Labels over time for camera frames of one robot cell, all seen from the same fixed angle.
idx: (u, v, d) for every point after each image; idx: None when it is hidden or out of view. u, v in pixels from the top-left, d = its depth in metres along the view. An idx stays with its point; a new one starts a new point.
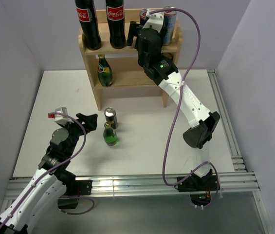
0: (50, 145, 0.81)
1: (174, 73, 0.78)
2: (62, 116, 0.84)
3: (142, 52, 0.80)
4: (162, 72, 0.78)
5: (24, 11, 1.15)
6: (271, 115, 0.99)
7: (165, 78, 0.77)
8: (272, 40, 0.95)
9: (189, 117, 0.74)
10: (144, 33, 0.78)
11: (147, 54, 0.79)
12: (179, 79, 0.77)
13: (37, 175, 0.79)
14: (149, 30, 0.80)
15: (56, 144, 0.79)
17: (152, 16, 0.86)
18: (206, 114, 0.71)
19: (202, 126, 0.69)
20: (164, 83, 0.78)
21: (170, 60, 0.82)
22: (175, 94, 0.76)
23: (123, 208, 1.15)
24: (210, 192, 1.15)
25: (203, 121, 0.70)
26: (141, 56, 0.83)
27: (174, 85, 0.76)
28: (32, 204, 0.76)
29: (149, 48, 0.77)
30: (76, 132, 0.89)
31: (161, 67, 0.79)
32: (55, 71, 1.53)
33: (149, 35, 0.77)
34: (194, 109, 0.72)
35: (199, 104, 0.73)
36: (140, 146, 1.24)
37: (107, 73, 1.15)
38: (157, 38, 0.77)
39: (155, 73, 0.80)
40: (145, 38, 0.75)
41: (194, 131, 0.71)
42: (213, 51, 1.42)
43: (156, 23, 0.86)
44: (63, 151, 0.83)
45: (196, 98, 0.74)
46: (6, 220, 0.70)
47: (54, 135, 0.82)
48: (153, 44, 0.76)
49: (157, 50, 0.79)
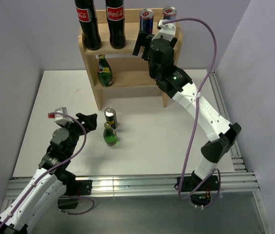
0: (50, 145, 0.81)
1: (188, 85, 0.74)
2: (62, 116, 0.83)
3: (154, 64, 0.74)
4: (175, 84, 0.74)
5: (24, 11, 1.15)
6: (271, 116, 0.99)
7: (179, 90, 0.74)
8: (273, 40, 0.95)
9: (207, 130, 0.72)
10: (156, 44, 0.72)
11: (160, 66, 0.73)
12: (194, 90, 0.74)
13: (36, 175, 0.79)
14: (160, 40, 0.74)
15: (57, 144, 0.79)
17: (164, 27, 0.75)
18: (225, 126, 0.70)
19: (223, 140, 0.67)
20: (178, 95, 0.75)
21: (182, 71, 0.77)
22: (191, 107, 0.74)
23: (123, 208, 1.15)
24: (210, 192, 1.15)
25: (223, 134, 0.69)
26: (152, 68, 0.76)
27: (190, 97, 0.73)
28: (32, 204, 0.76)
29: (161, 61, 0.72)
30: (76, 132, 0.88)
31: (174, 79, 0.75)
32: (55, 71, 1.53)
33: (162, 47, 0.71)
34: (213, 122, 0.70)
35: (217, 116, 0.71)
36: (140, 146, 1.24)
37: (107, 73, 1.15)
38: (171, 50, 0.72)
39: (168, 86, 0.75)
40: (157, 50, 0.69)
41: (214, 146, 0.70)
42: (213, 50, 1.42)
43: (168, 33, 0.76)
44: (63, 151, 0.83)
45: (213, 110, 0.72)
46: (6, 219, 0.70)
47: (54, 135, 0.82)
48: (167, 56, 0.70)
49: (170, 62, 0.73)
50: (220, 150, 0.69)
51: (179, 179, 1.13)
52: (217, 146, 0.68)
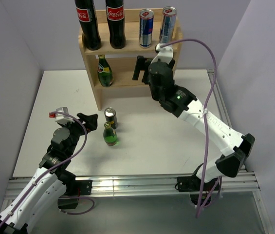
0: (50, 144, 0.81)
1: (193, 102, 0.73)
2: (63, 114, 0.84)
3: (155, 87, 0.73)
4: (180, 103, 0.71)
5: (24, 11, 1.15)
6: (271, 116, 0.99)
7: (185, 108, 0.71)
8: (273, 40, 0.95)
9: (220, 145, 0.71)
10: (154, 67, 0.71)
11: (161, 88, 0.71)
12: (200, 107, 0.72)
13: (37, 174, 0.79)
14: (158, 62, 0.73)
15: (57, 143, 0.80)
17: (162, 49, 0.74)
18: (238, 139, 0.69)
19: (238, 154, 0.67)
20: (185, 114, 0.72)
21: (185, 89, 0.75)
22: (199, 123, 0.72)
23: (123, 208, 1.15)
24: (210, 192, 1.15)
25: (237, 147, 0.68)
26: (155, 91, 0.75)
27: (197, 114, 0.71)
28: (32, 204, 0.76)
29: (162, 83, 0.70)
30: (76, 132, 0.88)
31: (178, 98, 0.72)
32: (55, 71, 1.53)
33: (160, 68, 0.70)
34: (226, 136, 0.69)
35: (228, 129, 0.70)
36: (140, 146, 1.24)
37: (107, 73, 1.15)
38: (170, 70, 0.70)
39: (173, 107, 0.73)
40: (156, 73, 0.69)
41: (230, 160, 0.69)
42: (213, 50, 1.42)
43: (166, 56, 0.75)
44: (64, 150, 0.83)
45: (223, 123, 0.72)
46: (6, 218, 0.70)
47: (54, 135, 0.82)
48: (167, 77, 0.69)
49: (171, 82, 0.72)
50: (236, 164, 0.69)
51: (179, 179, 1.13)
52: (233, 160, 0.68)
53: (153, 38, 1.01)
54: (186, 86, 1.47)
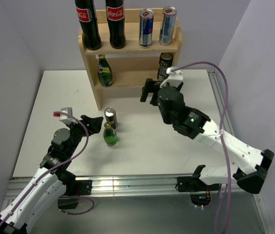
0: (51, 145, 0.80)
1: (207, 123, 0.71)
2: (66, 115, 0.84)
3: (166, 112, 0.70)
4: (195, 126, 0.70)
5: (24, 11, 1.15)
6: (271, 116, 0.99)
7: (201, 131, 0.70)
8: (273, 40, 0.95)
9: (241, 164, 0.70)
10: (164, 92, 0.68)
11: (174, 113, 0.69)
12: (215, 127, 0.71)
13: (37, 174, 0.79)
14: (166, 87, 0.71)
15: (58, 144, 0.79)
17: (173, 73, 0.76)
18: (258, 156, 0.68)
19: (261, 172, 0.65)
20: (201, 136, 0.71)
21: (196, 109, 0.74)
22: (217, 144, 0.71)
23: (123, 208, 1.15)
24: (210, 192, 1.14)
25: (259, 165, 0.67)
26: (165, 116, 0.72)
27: (214, 135, 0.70)
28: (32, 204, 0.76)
29: (174, 108, 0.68)
30: (78, 134, 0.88)
31: (192, 121, 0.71)
32: (55, 71, 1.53)
33: (171, 94, 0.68)
34: (245, 154, 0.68)
35: (247, 148, 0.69)
36: (140, 146, 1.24)
37: (107, 73, 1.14)
38: (180, 95, 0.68)
39: (187, 129, 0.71)
40: (168, 100, 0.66)
41: (251, 180, 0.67)
42: (213, 50, 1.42)
43: (176, 79, 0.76)
44: (64, 151, 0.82)
45: (240, 142, 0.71)
46: (6, 217, 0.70)
47: (55, 136, 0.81)
48: (178, 103, 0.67)
49: (182, 106, 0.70)
50: (258, 184, 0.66)
51: (179, 179, 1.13)
52: (255, 180, 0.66)
53: (153, 38, 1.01)
54: (186, 86, 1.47)
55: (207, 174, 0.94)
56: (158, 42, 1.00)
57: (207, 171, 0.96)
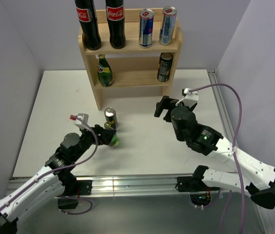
0: (60, 146, 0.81)
1: (220, 141, 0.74)
2: (82, 122, 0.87)
3: (180, 130, 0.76)
4: (208, 143, 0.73)
5: (24, 11, 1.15)
6: (270, 117, 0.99)
7: (215, 148, 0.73)
8: (273, 40, 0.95)
9: (254, 180, 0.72)
10: (176, 112, 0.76)
11: (187, 131, 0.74)
12: (229, 145, 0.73)
13: (40, 171, 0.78)
14: (179, 107, 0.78)
15: (66, 147, 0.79)
17: (189, 94, 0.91)
18: (271, 173, 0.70)
19: None
20: (215, 153, 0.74)
21: (210, 127, 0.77)
22: (229, 161, 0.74)
23: (122, 208, 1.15)
24: (210, 192, 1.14)
25: (272, 182, 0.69)
26: (179, 134, 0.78)
27: (227, 152, 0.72)
28: (29, 199, 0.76)
29: (187, 126, 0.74)
30: (88, 141, 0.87)
31: (206, 138, 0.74)
32: (55, 71, 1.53)
33: (183, 114, 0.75)
34: (258, 171, 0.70)
35: (260, 165, 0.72)
36: (140, 145, 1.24)
37: (107, 73, 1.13)
38: (192, 114, 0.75)
39: (201, 146, 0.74)
40: (180, 118, 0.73)
41: (265, 196, 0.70)
42: (213, 50, 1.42)
43: (193, 99, 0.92)
44: (70, 155, 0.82)
45: (252, 158, 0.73)
46: (2, 207, 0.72)
47: (65, 138, 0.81)
48: (190, 121, 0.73)
49: (194, 124, 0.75)
50: (272, 199, 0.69)
51: (179, 179, 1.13)
52: (269, 196, 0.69)
53: (153, 37, 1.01)
54: (186, 86, 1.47)
55: (212, 178, 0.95)
56: (158, 42, 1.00)
57: (212, 174, 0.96)
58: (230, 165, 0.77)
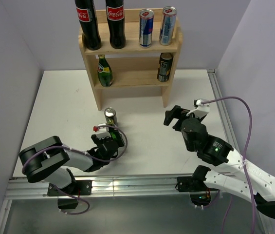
0: (100, 146, 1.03)
1: (230, 152, 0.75)
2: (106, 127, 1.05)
3: (191, 142, 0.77)
4: (219, 155, 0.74)
5: (24, 11, 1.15)
6: (269, 116, 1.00)
7: (225, 161, 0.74)
8: (273, 39, 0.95)
9: (262, 192, 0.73)
10: (187, 124, 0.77)
11: (198, 143, 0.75)
12: (239, 157, 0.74)
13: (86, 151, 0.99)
14: (189, 119, 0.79)
15: (105, 149, 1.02)
17: (201, 105, 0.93)
18: None
19: None
20: (225, 165, 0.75)
21: (220, 139, 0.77)
22: (239, 172, 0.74)
23: (122, 208, 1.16)
24: (210, 192, 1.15)
25: None
26: (190, 145, 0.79)
27: (237, 165, 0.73)
28: (72, 162, 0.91)
29: (197, 139, 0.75)
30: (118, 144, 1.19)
31: (216, 150, 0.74)
32: (55, 71, 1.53)
33: (194, 126, 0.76)
34: (267, 184, 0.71)
35: (268, 177, 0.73)
36: (140, 146, 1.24)
37: (107, 73, 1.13)
38: (203, 126, 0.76)
39: (211, 158, 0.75)
40: (191, 131, 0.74)
41: (273, 207, 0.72)
42: (213, 50, 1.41)
43: (205, 110, 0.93)
44: (104, 155, 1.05)
45: (262, 171, 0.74)
46: (65, 146, 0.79)
47: (107, 143, 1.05)
48: (201, 134, 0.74)
49: (206, 135, 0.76)
50: None
51: (179, 179, 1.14)
52: None
53: (153, 37, 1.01)
54: (186, 86, 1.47)
55: (215, 181, 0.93)
56: (158, 42, 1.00)
57: (215, 177, 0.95)
58: (239, 177, 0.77)
